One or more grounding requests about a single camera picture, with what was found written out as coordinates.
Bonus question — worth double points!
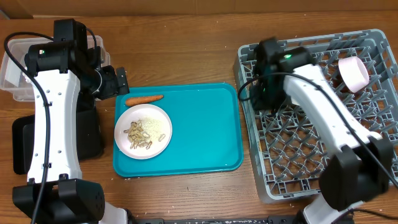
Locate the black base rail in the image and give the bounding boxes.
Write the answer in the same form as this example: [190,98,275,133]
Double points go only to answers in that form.
[135,215,300,224]

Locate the pink plate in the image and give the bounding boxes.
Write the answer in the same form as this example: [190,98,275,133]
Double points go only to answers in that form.
[114,104,173,159]

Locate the black plastic tray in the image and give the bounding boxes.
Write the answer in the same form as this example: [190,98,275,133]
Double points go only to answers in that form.
[12,108,104,175]

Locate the peanut shells pile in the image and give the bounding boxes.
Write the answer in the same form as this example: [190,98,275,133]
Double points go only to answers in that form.
[123,119,166,150]

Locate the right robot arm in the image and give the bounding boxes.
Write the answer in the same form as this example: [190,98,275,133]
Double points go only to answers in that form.
[249,38,397,223]

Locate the orange carrot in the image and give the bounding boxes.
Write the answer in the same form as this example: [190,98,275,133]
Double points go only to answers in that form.
[125,95,164,107]

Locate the teal serving tray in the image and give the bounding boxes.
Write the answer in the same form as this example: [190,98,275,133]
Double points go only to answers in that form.
[113,83,244,177]

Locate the rice grains pile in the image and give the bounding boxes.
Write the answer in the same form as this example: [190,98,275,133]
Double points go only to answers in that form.
[142,118,168,139]

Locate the clear plastic bin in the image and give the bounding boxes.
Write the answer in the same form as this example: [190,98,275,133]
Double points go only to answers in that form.
[0,35,111,103]

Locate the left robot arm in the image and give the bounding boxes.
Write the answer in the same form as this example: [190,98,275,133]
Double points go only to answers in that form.
[12,19,135,223]

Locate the pink bowl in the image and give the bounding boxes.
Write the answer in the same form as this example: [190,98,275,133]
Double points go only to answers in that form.
[338,56,369,93]

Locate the grey dishwasher rack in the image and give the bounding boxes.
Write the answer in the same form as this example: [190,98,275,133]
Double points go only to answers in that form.
[241,29,397,203]

